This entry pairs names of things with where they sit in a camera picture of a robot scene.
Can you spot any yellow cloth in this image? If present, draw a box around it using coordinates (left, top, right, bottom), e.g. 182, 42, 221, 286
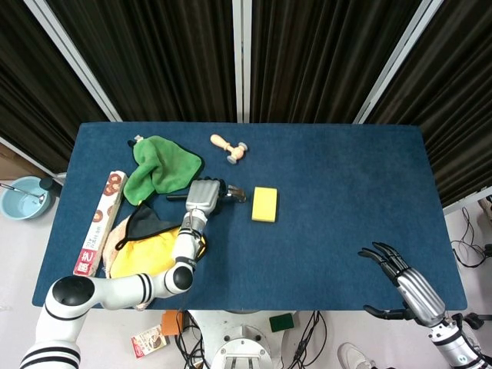
108, 225, 209, 280

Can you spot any black handled metal hammer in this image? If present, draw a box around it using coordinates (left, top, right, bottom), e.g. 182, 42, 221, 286
165, 184, 248, 204

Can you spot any white shoe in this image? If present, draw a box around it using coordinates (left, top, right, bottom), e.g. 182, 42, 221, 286
337, 342, 377, 369

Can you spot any printed snack packet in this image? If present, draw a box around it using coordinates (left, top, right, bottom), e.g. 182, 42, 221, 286
130, 324, 171, 361

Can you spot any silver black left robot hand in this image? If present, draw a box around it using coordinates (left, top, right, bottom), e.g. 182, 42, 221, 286
185, 176, 232, 214

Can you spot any small wooden mallet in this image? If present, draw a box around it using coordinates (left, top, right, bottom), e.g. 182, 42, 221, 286
210, 134, 249, 165

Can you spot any light blue plastic basin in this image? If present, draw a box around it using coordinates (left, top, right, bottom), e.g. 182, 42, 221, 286
0, 175, 53, 221

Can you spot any black cable bundle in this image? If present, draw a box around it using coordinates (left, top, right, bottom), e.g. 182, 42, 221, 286
282, 310, 328, 369
175, 309, 211, 369
450, 206, 492, 270

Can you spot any orange box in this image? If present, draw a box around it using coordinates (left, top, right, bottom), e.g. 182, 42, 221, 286
161, 310, 186, 337

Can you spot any black cloth with loop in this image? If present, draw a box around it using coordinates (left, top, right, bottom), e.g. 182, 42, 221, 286
115, 203, 182, 251

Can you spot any white partition post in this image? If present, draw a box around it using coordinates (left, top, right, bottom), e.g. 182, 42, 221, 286
231, 0, 253, 124
352, 0, 444, 125
22, 0, 124, 124

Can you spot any green microfibre cloth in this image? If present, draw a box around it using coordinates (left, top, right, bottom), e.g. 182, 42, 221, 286
122, 135, 204, 207

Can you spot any beige cloth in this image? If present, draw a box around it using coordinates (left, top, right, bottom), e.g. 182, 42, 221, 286
103, 216, 151, 311

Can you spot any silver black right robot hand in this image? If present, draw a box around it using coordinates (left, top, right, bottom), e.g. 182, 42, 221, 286
357, 241, 448, 328

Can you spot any black pleated curtain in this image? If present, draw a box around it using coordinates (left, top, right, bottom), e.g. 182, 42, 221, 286
364, 0, 492, 208
250, 0, 424, 125
0, 0, 109, 175
45, 0, 238, 124

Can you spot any metal ladle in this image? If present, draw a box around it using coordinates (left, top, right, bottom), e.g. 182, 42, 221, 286
0, 183, 48, 205

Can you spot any black round floor object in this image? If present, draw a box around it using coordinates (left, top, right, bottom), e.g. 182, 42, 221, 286
39, 177, 63, 198

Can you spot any long white wrap box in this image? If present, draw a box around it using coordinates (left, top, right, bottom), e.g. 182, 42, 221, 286
72, 171, 128, 278

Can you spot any blue table mat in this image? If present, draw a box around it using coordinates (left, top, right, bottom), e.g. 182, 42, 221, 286
32, 121, 469, 312

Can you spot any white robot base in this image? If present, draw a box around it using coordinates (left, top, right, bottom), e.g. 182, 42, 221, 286
188, 309, 298, 369

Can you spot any yellow sponge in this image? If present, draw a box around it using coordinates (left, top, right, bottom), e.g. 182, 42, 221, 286
251, 186, 280, 224

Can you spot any dark green rectangular block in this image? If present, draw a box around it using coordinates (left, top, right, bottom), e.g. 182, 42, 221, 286
268, 312, 296, 334

